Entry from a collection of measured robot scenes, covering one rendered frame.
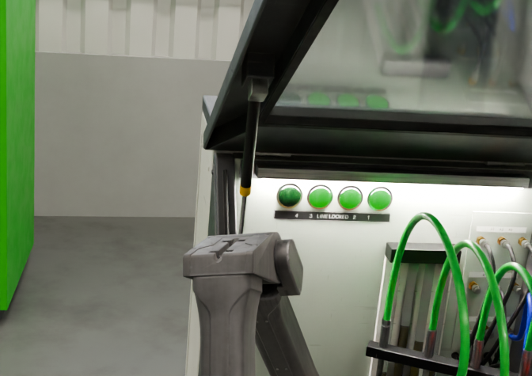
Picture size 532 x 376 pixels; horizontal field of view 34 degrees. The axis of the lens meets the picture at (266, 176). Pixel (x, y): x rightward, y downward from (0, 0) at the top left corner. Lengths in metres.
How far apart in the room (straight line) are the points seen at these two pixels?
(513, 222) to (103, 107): 3.76
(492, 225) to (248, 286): 1.01
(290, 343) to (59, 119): 4.33
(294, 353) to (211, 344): 0.23
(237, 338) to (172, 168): 4.57
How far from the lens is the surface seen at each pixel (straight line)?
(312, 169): 1.65
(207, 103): 1.87
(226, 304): 0.89
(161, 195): 5.48
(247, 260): 0.88
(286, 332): 1.06
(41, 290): 4.53
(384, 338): 1.76
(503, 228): 1.84
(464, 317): 1.38
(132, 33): 5.24
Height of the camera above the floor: 1.91
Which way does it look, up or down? 17 degrees down
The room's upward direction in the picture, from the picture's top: 5 degrees clockwise
